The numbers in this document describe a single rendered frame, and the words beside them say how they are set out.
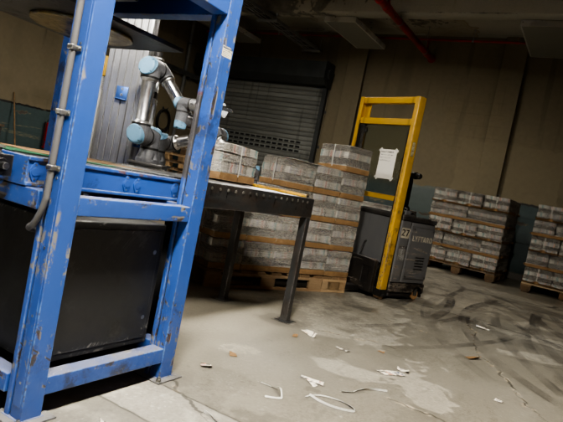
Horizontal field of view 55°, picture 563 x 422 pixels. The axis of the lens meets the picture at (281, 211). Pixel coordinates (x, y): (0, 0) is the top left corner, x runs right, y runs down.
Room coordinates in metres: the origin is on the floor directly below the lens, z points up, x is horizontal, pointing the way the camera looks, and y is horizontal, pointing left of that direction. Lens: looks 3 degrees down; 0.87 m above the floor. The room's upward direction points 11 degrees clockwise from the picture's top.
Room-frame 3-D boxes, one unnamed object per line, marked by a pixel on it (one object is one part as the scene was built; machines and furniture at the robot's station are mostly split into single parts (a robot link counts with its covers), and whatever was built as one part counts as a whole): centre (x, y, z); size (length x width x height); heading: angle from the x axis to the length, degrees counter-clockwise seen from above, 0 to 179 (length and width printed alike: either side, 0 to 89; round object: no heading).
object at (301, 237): (3.41, -0.16, 0.34); 0.06 x 0.06 x 0.68; 60
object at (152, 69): (3.37, 0.96, 1.19); 0.15 x 0.12 x 0.55; 162
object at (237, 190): (2.86, 0.16, 0.74); 1.34 x 0.05 x 0.12; 150
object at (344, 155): (4.86, -0.47, 0.65); 0.39 x 0.30 x 1.29; 37
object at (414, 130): (4.87, -1.01, 0.97); 0.09 x 0.09 x 1.75; 37
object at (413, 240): (5.35, -1.11, 0.40); 0.69 x 0.55 x 0.80; 37
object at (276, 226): (4.42, 0.11, 0.42); 1.17 x 0.39 x 0.83; 127
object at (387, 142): (5.14, -0.83, 1.28); 0.57 x 0.01 x 0.65; 37
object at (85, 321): (2.10, 0.89, 0.38); 0.94 x 0.69 x 0.63; 60
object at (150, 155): (3.50, 0.92, 0.87); 0.15 x 0.15 x 0.10
